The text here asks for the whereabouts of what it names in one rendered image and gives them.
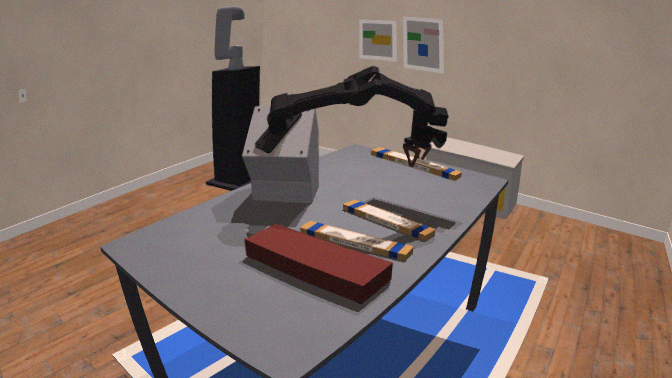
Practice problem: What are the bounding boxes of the white electrode pack with blue and orange bands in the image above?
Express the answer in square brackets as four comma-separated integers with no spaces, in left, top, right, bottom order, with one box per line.
[300,221,414,261]

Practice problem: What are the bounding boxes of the white welding electrode pack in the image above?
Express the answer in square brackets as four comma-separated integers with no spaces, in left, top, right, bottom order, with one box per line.
[343,200,436,241]

